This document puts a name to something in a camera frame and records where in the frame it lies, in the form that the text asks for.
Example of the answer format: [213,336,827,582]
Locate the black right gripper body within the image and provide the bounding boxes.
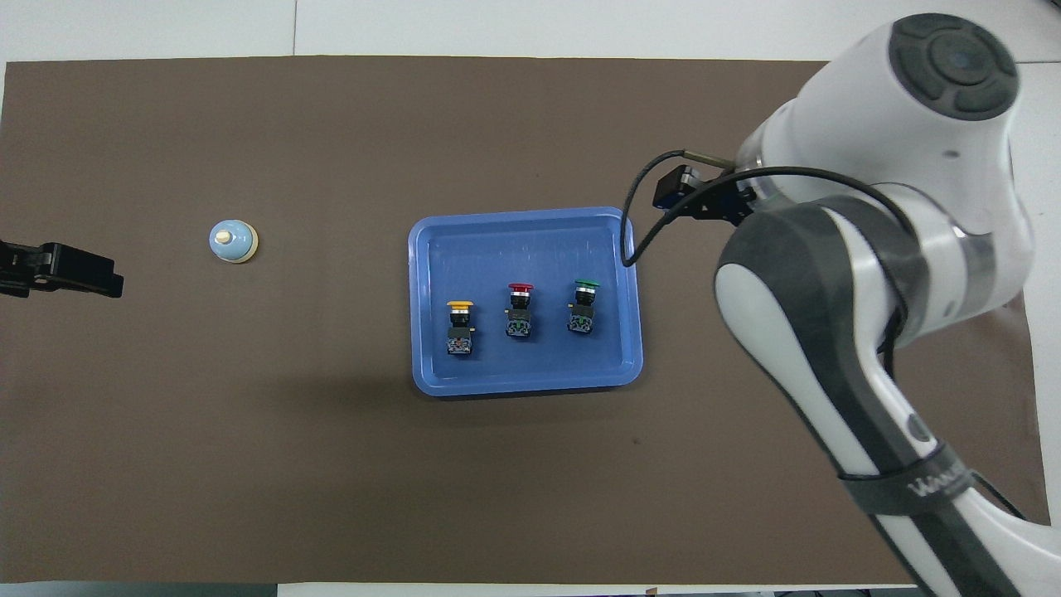
[652,165,756,224]

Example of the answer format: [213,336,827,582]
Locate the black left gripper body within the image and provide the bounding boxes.
[0,240,114,296]

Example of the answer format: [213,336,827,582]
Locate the light blue desk bell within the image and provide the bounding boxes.
[208,218,260,265]

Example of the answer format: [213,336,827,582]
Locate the green push button switch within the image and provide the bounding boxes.
[567,279,601,337]

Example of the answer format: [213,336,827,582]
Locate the red push button switch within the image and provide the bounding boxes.
[504,282,535,342]

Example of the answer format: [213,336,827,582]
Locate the yellow push button switch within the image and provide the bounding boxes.
[445,299,476,358]

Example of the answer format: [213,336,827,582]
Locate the blue plastic tray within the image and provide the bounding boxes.
[407,206,645,397]

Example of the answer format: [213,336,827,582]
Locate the brown table mat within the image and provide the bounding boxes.
[0,55,1058,585]

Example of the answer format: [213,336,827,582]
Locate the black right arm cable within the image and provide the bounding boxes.
[620,149,925,274]

